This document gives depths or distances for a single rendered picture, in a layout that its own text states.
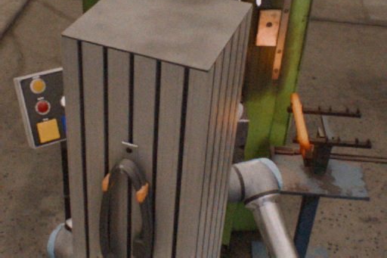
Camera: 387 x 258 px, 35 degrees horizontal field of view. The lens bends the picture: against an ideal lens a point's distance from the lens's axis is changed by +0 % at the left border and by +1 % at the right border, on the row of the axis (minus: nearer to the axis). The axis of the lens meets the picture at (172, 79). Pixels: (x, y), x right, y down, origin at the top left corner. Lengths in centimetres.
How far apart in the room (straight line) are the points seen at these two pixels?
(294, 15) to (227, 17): 165
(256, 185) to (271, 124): 110
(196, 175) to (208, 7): 29
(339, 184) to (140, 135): 183
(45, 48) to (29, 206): 174
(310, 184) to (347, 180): 17
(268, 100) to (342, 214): 106
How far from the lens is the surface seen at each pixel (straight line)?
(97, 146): 107
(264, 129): 299
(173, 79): 92
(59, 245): 199
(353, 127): 437
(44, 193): 364
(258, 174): 193
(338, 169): 283
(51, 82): 243
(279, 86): 286
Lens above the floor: 250
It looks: 33 degrees down
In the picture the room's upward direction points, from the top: 3 degrees clockwise
